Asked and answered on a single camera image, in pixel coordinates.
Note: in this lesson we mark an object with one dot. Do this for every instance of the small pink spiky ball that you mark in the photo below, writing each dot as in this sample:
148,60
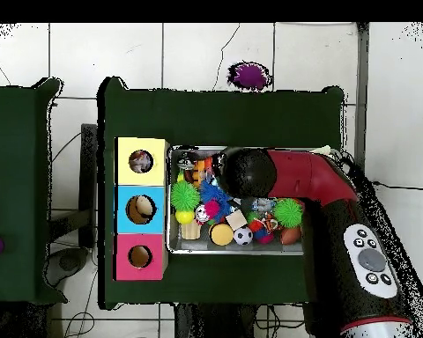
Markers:
211,207

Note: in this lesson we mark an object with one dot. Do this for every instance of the colourful patterned cloth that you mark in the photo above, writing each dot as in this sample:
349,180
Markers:
141,161

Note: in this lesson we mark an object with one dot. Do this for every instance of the purple spiky fish toy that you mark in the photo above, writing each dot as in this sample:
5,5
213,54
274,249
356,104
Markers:
250,75

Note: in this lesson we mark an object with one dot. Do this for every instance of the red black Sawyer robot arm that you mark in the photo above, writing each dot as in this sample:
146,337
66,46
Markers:
303,172

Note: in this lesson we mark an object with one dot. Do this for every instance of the shallow metal mesh bin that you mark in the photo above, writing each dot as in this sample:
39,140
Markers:
190,247

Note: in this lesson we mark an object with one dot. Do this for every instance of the wooden box with three holes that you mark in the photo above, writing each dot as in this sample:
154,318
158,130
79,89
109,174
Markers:
123,176

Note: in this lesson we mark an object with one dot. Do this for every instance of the blue puffer ball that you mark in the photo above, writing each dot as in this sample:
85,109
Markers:
211,192

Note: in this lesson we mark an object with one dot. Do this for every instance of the green puffer ball with eyes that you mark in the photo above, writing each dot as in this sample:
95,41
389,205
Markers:
184,196

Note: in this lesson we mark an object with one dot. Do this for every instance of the orange round sponge disc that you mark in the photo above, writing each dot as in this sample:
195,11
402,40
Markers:
222,234

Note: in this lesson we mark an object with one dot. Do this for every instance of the small soccer ball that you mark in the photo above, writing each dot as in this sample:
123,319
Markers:
243,236

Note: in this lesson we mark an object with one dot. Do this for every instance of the grey rounded floor object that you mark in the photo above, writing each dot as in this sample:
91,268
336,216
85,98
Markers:
68,262

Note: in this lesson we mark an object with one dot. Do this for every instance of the grey metal pole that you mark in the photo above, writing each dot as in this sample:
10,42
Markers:
361,70

